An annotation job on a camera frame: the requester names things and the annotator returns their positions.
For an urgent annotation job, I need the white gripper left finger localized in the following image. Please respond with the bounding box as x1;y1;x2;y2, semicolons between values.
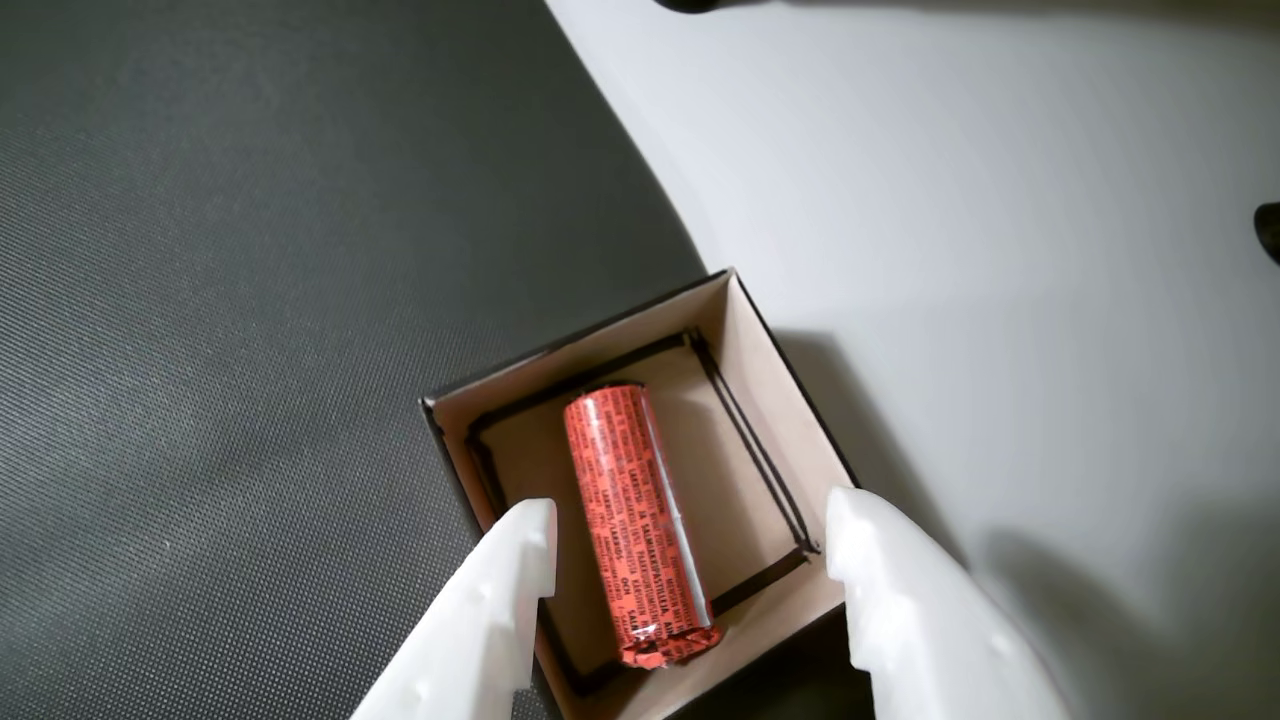
350;498;559;720

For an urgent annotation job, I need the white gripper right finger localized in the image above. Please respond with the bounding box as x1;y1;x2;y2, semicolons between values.
826;487;1071;720

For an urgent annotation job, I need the red candy roll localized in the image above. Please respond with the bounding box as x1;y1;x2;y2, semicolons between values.
563;383;723;669

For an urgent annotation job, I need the small open cardboard box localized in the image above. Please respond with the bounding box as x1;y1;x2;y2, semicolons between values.
420;267;861;720

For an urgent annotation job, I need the dark grey textured mat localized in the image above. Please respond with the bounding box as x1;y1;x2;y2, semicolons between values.
0;0;709;720

